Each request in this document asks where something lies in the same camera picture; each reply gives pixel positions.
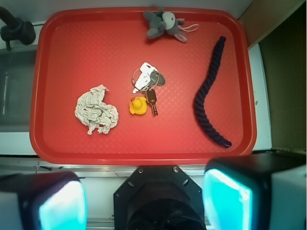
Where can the crumpled white paper towel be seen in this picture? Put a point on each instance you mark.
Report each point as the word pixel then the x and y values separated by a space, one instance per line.
pixel 93 112

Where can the red plastic tray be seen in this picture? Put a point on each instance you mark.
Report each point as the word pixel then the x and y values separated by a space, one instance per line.
pixel 205 109

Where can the grey plush donkey toy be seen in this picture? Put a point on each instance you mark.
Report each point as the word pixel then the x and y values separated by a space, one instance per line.
pixel 161 22

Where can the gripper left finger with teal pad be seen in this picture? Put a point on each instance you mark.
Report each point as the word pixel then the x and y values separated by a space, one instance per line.
pixel 47 201

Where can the black octagonal mount plate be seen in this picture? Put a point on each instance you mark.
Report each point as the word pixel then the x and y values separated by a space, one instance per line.
pixel 158 198

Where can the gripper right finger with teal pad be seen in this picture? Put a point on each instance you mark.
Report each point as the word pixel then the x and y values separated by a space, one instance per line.
pixel 265 191

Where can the yellow rubber duck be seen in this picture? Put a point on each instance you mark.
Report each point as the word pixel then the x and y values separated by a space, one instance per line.
pixel 138 105

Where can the keys with white tag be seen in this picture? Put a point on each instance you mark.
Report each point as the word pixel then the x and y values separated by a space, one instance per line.
pixel 144 81

